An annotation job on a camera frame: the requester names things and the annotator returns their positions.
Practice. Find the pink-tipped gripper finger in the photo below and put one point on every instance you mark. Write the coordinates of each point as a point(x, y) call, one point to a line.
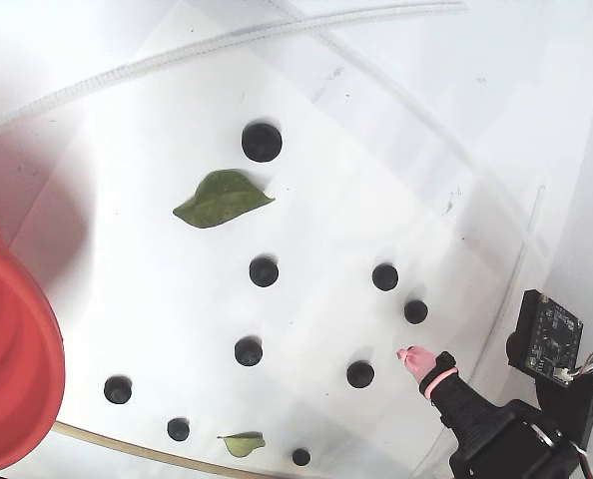
point(446, 394)

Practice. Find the large dark blueberry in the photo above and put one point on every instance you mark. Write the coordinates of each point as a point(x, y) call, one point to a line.
point(261, 141)

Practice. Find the red collapsible silicone cup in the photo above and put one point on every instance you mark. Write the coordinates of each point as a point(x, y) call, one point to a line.
point(12, 349)

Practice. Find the green leaf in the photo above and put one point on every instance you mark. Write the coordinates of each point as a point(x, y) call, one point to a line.
point(216, 199)
point(241, 445)

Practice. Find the thin wooden edge strip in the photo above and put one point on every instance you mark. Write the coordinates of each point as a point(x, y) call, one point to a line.
point(127, 447)

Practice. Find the black camera mount knob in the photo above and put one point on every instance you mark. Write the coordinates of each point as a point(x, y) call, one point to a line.
point(551, 334)

